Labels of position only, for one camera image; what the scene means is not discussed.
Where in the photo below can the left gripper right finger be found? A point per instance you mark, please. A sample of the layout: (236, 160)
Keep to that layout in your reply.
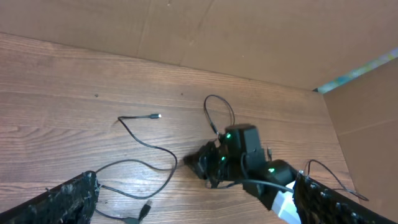
(316, 203)

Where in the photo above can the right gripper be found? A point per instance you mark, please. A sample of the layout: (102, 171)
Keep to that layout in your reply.
(210, 163)

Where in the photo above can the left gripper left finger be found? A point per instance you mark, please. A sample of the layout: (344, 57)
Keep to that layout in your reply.
(73, 201)

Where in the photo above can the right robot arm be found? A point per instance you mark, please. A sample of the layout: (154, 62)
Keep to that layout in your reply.
(237, 158)

